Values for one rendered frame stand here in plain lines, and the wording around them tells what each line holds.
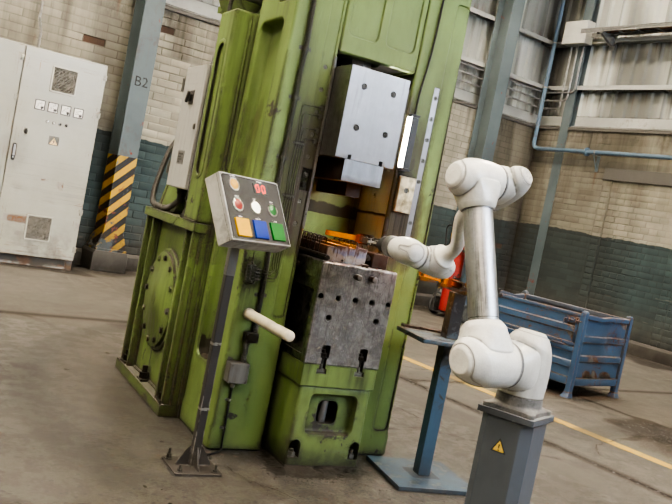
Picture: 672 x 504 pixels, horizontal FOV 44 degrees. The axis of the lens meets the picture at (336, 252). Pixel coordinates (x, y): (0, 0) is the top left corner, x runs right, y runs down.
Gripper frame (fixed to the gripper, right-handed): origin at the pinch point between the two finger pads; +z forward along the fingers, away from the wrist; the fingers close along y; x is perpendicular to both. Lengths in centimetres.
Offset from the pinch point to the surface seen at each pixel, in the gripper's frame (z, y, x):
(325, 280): 3.5, -13.4, -20.5
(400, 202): 21.7, 27.2, 19.0
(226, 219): -15, -70, -1
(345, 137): 10.0, -14.0, 41.4
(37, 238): 542, -50, -79
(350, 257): 9.6, -0.2, -9.4
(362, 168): 9.9, -2.9, 30.0
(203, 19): 625, 98, 186
